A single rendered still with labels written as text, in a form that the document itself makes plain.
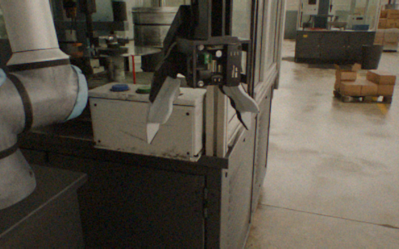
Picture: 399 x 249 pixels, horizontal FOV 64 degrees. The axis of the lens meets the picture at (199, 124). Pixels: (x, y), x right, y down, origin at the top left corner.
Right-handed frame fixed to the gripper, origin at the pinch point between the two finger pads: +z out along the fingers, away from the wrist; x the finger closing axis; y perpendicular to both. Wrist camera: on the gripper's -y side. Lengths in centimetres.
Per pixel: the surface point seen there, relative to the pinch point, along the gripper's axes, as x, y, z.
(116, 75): -2, -76, 4
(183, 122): 5.8, -25.2, 6.7
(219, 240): 16, -25, 42
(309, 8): 470, -556, -26
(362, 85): 317, -253, 69
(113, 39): -2, -78, -8
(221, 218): 16.2, -25.3, 35.1
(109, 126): -9.3, -37.5, 10.0
